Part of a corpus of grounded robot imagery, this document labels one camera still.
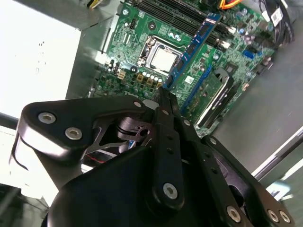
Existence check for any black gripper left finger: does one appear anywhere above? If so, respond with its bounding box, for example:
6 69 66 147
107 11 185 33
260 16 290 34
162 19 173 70
9 87 186 210

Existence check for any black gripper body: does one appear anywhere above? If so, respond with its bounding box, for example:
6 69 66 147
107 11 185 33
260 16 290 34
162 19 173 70
46 144 228 227

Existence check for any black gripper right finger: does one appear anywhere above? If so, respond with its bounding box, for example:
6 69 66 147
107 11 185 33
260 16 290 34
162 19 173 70
166 91 296 227

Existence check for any RAM stick with black chips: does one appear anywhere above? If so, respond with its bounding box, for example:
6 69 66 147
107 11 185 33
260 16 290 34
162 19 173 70
162 13 223 92

